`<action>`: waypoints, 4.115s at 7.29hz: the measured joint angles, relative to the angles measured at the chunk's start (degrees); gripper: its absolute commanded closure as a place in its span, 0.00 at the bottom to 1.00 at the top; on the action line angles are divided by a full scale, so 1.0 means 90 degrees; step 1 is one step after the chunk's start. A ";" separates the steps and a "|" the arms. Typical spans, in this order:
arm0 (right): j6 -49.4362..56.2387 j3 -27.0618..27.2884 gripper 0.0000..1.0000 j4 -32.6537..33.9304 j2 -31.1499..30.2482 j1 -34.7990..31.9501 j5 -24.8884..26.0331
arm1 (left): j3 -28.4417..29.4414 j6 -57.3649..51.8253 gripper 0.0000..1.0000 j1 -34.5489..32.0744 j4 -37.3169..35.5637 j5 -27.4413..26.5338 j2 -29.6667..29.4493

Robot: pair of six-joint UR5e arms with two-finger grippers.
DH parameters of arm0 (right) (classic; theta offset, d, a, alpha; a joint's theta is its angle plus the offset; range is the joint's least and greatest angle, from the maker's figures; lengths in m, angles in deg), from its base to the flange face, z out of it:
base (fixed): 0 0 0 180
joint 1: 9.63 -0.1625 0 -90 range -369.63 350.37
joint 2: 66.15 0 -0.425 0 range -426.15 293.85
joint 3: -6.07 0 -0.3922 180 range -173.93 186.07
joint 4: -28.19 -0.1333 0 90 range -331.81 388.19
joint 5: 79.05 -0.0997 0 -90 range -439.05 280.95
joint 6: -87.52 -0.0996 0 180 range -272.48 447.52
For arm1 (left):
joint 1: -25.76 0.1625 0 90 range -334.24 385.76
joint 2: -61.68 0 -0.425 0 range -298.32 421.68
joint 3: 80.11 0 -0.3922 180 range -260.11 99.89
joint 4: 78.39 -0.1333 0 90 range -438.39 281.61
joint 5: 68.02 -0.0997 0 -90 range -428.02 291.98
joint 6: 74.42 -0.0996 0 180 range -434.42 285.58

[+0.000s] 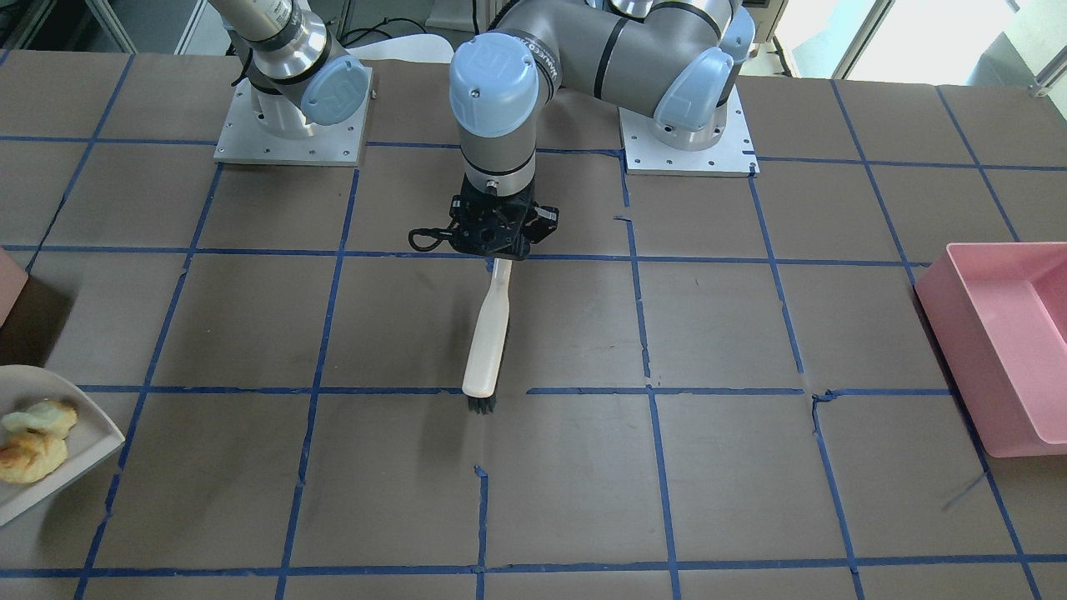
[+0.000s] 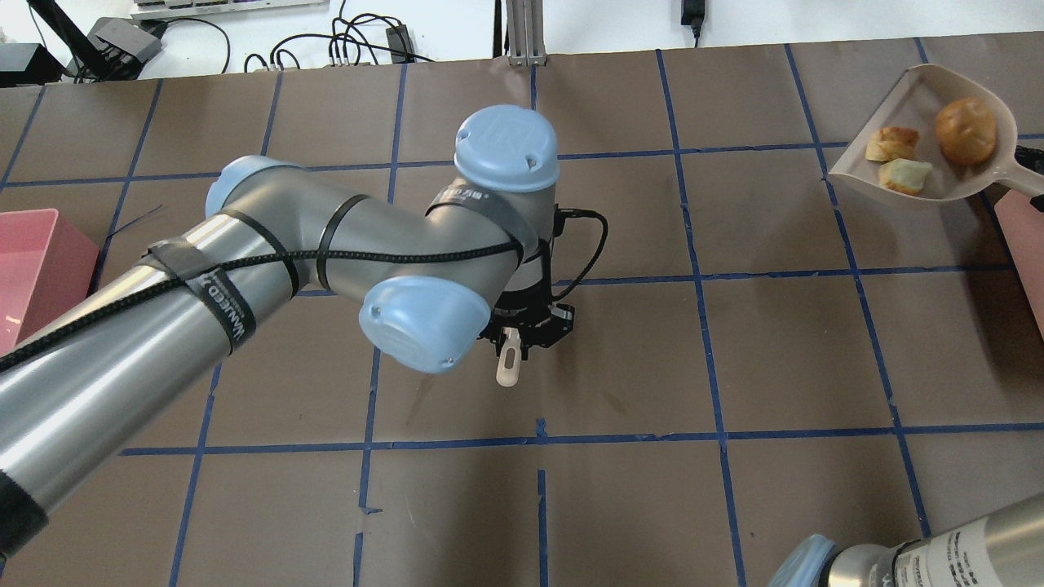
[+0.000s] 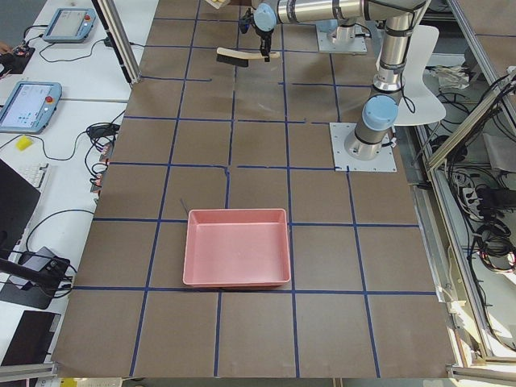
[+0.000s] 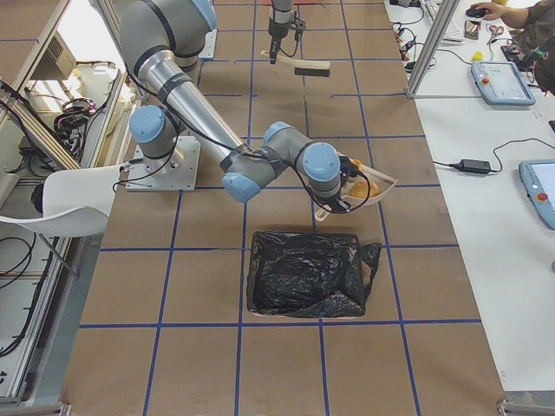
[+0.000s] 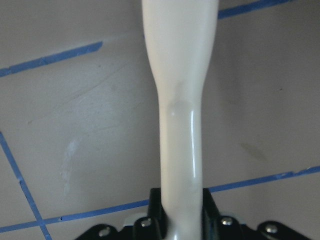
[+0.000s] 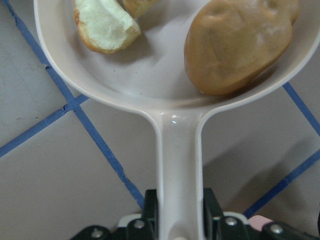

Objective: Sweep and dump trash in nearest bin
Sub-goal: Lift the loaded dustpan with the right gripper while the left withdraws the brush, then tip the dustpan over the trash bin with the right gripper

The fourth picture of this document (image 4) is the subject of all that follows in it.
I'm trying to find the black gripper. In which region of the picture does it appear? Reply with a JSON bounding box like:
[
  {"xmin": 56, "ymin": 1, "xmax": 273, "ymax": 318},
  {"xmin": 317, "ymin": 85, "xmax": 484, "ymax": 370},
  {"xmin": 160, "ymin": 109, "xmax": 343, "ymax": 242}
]
[
  {"xmin": 323, "ymin": 156, "xmax": 367, "ymax": 214},
  {"xmin": 268, "ymin": 16, "xmax": 305, "ymax": 64}
]

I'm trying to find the beige plastic dustpan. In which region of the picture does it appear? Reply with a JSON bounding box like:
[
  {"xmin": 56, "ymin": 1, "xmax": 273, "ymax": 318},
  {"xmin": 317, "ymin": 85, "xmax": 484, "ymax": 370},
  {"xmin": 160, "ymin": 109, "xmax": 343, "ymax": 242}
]
[{"xmin": 314, "ymin": 153, "xmax": 398, "ymax": 222}]

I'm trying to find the beige hand brush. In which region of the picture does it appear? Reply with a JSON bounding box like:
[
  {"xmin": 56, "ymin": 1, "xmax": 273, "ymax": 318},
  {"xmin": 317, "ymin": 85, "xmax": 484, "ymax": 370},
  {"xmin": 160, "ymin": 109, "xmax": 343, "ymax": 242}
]
[{"xmin": 276, "ymin": 55, "xmax": 330, "ymax": 77}]

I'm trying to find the pink bin with black bag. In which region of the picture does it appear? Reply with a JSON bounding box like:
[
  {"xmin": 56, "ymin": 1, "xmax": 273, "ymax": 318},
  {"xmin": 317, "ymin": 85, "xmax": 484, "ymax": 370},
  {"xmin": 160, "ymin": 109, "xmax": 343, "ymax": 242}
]
[{"xmin": 246, "ymin": 231, "xmax": 382, "ymax": 318}]

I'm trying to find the black power adapter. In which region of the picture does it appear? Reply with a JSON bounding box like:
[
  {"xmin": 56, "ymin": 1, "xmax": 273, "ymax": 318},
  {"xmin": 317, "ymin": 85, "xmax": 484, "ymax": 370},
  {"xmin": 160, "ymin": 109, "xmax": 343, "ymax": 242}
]
[{"xmin": 458, "ymin": 159, "xmax": 492, "ymax": 174}]

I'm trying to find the white keyboard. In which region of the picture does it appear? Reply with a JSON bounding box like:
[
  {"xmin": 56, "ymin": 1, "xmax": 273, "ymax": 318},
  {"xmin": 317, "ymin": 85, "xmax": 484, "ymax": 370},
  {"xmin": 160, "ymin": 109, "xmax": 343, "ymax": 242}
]
[{"xmin": 422, "ymin": 0, "xmax": 464, "ymax": 44}]

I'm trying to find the blue teach pendant far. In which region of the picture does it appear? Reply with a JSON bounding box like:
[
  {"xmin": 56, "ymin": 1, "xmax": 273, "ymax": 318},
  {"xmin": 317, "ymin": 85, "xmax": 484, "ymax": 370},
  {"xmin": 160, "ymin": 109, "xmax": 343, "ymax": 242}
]
[{"xmin": 471, "ymin": 61, "xmax": 536, "ymax": 106}]

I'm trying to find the blue teach pendant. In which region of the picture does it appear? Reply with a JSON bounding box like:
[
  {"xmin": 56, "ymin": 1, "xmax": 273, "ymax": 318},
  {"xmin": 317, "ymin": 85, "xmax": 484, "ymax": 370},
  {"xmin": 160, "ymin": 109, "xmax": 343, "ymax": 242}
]
[
  {"xmin": 471, "ymin": 61, "xmax": 536, "ymax": 106},
  {"xmin": 519, "ymin": 159, "xmax": 554, "ymax": 230}
]

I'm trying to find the blue teach pendant near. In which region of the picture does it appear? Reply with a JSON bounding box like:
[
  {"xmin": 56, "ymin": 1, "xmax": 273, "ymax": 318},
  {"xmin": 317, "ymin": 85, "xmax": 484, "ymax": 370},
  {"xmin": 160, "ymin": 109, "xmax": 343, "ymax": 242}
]
[{"xmin": 519, "ymin": 159, "xmax": 554, "ymax": 230}]

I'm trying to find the white plastic chair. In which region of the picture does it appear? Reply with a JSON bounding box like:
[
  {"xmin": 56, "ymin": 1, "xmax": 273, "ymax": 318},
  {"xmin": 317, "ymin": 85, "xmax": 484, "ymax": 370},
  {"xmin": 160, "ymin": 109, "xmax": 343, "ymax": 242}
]
[{"xmin": 1, "ymin": 165, "xmax": 121, "ymax": 237}]

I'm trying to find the person at desk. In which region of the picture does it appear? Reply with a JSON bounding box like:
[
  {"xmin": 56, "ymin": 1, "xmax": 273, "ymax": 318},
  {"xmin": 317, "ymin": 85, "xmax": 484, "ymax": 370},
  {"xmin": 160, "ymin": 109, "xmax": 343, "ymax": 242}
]
[{"xmin": 471, "ymin": 0, "xmax": 554, "ymax": 94}]

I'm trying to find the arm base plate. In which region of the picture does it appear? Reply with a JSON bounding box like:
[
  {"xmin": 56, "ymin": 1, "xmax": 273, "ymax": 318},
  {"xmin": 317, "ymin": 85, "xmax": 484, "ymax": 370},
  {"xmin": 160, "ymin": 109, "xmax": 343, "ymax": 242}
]
[{"xmin": 125, "ymin": 135, "xmax": 201, "ymax": 192}]

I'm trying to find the aluminium frame post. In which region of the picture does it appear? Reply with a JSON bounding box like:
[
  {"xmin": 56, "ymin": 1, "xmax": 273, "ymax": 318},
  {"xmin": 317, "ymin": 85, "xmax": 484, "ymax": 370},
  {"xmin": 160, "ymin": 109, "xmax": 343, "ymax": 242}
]
[{"xmin": 406, "ymin": 11, "xmax": 442, "ymax": 99}]

